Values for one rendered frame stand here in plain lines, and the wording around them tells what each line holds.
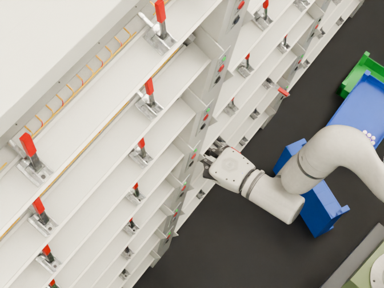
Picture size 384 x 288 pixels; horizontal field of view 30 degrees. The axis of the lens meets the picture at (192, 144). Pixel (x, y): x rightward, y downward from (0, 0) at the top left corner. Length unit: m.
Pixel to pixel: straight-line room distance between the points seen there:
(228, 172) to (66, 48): 1.26
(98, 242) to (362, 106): 1.58
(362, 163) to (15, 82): 1.01
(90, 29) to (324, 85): 2.25
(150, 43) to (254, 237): 1.62
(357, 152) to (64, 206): 0.70
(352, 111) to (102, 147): 1.80
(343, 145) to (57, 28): 0.96
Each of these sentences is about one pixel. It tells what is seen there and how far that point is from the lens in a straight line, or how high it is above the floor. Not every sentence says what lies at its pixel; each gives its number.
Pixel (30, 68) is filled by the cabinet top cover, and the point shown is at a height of 1.78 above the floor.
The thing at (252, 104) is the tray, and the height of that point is 0.52.
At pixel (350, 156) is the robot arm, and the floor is 1.04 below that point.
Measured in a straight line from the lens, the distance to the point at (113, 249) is 1.76.
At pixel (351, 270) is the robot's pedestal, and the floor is 0.28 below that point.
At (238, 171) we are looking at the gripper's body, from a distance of 1.95.
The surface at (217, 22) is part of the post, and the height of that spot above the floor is 1.42.
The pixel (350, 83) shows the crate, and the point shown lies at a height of 0.00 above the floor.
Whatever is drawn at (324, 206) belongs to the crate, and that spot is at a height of 0.20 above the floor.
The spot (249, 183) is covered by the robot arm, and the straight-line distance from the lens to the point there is 1.93.
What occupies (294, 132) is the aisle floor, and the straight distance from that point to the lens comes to 2.81.
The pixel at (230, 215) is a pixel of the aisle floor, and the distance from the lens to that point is 2.60.
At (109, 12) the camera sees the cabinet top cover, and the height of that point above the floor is 1.77.
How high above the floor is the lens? 2.39
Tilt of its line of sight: 63 degrees down
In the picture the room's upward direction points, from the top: 17 degrees clockwise
